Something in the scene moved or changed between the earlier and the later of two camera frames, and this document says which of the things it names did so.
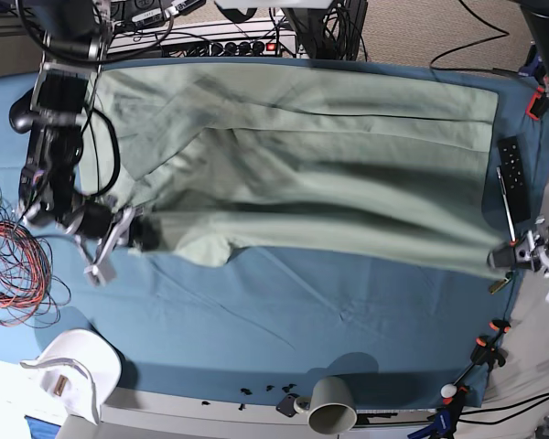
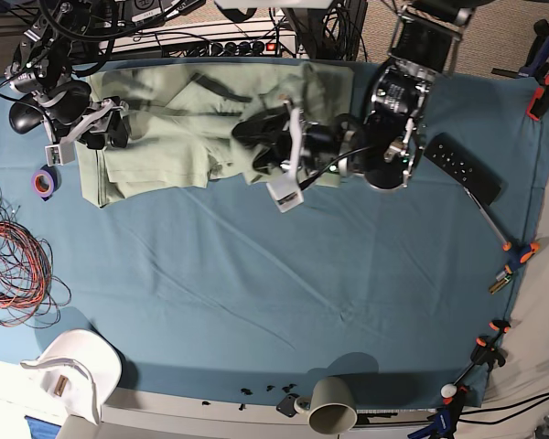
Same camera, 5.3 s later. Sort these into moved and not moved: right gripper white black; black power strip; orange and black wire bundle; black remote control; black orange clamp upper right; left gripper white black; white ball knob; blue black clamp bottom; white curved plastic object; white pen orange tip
Moved: white pen orange tip; left gripper white black; right gripper white black; black remote control
Not moved: black orange clamp upper right; blue black clamp bottom; orange and black wire bundle; white curved plastic object; white ball knob; black power strip
